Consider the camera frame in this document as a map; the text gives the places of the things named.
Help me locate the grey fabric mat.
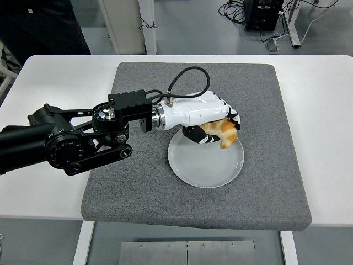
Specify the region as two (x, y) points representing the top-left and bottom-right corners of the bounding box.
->
(81, 61), (313, 232)

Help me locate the black computer tower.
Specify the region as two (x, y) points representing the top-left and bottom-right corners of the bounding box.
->
(244, 0), (285, 31)

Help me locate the white table leg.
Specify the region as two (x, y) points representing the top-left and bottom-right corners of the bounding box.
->
(72, 220), (95, 265)
(280, 230), (299, 265)

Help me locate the thin black looped cable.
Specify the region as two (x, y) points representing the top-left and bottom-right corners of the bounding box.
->
(138, 13), (158, 31)

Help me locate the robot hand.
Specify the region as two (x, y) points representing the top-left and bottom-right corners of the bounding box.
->
(161, 89), (243, 146)

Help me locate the white desk leg with foot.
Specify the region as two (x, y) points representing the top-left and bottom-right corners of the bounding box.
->
(282, 0), (302, 49)

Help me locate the golden croissant bread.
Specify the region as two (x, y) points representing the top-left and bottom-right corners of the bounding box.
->
(199, 118), (238, 149)

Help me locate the grey metal plate with screws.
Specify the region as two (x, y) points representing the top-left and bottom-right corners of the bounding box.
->
(119, 240), (256, 265)

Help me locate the wide white desk leg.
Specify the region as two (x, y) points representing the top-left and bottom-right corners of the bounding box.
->
(138, 0), (158, 55)

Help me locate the round grey plate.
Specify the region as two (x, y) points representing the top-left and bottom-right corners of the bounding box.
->
(167, 129), (245, 189)

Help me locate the white chair frame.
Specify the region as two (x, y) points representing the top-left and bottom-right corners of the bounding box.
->
(0, 41), (22, 96)

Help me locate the white cabinet panel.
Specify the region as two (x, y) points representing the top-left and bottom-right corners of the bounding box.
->
(98, 0), (147, 55)

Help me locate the grey foot pedal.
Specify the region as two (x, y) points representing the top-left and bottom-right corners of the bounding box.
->
(265, 38), (281, 52)

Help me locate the long white cable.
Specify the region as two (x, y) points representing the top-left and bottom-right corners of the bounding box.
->
(299, 0), (339, 44)

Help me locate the person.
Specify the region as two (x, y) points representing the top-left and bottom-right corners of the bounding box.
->
(0, 0), (92, 66)

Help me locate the black cable coil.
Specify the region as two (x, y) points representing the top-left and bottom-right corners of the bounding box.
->
(219, 0), (249, 26)

